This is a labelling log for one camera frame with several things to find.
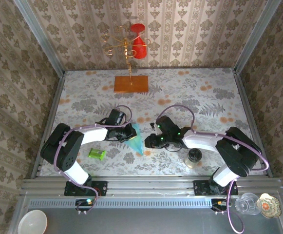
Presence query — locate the gold wire rack wooden base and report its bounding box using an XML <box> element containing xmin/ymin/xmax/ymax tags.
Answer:
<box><xmin>103</xmin><ymin>16</ymin><xmax>151</xmax><ymax>94</ymax></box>

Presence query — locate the grey metal shelf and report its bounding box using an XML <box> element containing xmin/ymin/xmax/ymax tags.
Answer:
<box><xmin>9</xmin><ymin>195</ymin><xmax>283</xmax><ymax>234</ymax></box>

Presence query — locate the patterned scalloped dish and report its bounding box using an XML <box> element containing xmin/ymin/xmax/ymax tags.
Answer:
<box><xmin>256</xmin><ymin>193</ymin><xmax>283</xmax><ymax>219</ymax></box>

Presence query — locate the floral tablecloth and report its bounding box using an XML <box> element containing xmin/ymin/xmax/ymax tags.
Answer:
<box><xmin>39</xmin><ymin>68</ymin><xmax>265</xmax><ymax>176</ymax></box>

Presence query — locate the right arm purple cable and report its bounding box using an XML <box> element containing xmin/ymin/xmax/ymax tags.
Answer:
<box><xmin>158</xmin><ymin>104</ymin><xmax>270</xmax><ymax>233</ymax></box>

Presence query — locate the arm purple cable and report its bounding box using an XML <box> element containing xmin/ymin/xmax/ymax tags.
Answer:
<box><xmin>54</xmin><ymin>105</ymin><xmax>132</xmax><ymax>215</ymax></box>
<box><xmin>158</xmin><ymin>104</ymin><xmax>270</xmax><ymax>233</ymax></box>

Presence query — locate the white bowl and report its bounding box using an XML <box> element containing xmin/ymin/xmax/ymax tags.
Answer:
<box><xmin>18</xmin><ymin>209</ymin><xmax>48</xmax><ymax>234</ymax></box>

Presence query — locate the slotted grey cable duct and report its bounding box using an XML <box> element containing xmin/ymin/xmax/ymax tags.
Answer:
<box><xmin>28</xmin><ymin>197</ymin><xmax>237</xmax><ymax>208</ymax></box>

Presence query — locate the glass jar black lid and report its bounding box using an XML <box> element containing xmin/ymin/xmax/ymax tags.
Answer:
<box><xmin>185</xmin><ymin>148</ymin><xmax>203</xmax><ymax>169</ymax></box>

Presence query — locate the aluminium frame post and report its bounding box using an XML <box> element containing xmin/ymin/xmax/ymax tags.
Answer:
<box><xmin>13</xmin><ymin>0</ymin><xmax>66</xmax><ymax>78</ymax></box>
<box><xmin>233</xmin><ymin>0</ymin><xmax>283</xmax><ymax>75</ymax></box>

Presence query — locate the red wine glass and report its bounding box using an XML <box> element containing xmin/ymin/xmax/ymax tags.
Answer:
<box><xmin>131</xmin><ymin>23</ymin><xmax>148</xmax><ymax>60</ymax></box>

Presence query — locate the long aluminium mounting rail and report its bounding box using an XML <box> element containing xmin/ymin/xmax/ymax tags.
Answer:
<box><xmin>21</xmin><ymin>175</ymin><xmax>283</xmax><ymax>196</ymax></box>

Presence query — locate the light blue paper sheet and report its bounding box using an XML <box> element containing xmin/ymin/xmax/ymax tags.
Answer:
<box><xmin>123</xmin><ymin>123</ymin><xmax>146</xmax><ymax>156</ymax></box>

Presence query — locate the aluminium table side rail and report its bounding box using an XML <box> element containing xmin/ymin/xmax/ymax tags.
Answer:
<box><xmin>31</xmin><ymin>72</ymin><xmax>66</xmax><ymax>178</ymax></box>
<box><xmin>233</xmin><ymin>69</ymin><xmax>274</xmax><ymax>178</ymax></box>

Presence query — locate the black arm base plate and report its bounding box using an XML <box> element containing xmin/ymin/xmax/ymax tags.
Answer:
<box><xmin>193</xmin><ymin>179</ymin><xmax>238</xmax><ymax>196</ymax></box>
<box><xmin>63</xmin><ymin>180</ymin><xmax>108</xmax><ymax>197</ymax></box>

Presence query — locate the clear glass cup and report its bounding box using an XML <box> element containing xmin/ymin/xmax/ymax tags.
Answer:
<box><xmin>234</xmin><ymin>192</ymin><xmax>261</xmax><ymax>215</ymax></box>

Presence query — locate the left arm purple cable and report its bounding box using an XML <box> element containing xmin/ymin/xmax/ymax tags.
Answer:
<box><xmin>54</xmin><ymin>105</ymin><xmax>132</xmax><ymax>215</ymax></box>

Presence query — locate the small black connector board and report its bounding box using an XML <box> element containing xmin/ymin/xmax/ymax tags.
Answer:
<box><xmin>210</xmin><ymin>198</ymin><xmax>229</xmax><ymax>212</ymax></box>
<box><xmin>75</xmin><ymin>198</ymin><xmax>95</xmax><ymax>212</ymax></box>

